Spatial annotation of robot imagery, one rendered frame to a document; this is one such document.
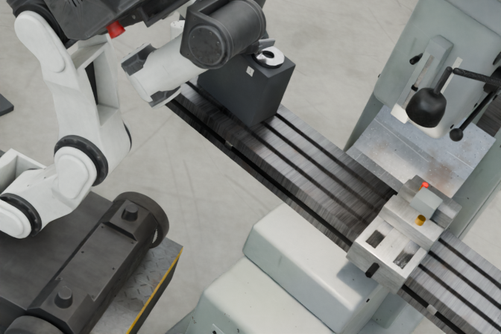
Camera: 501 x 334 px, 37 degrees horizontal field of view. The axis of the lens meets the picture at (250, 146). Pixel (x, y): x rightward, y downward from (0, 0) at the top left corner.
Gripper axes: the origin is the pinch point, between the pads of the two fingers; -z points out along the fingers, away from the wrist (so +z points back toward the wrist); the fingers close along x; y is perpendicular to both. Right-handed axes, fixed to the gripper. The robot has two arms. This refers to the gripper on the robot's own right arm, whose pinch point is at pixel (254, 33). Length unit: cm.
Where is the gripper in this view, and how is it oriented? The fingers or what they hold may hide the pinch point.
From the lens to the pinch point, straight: 201.7
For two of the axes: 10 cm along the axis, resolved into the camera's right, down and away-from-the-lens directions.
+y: -2.7, 7.0, 6.6
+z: -7.7, 2.5, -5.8
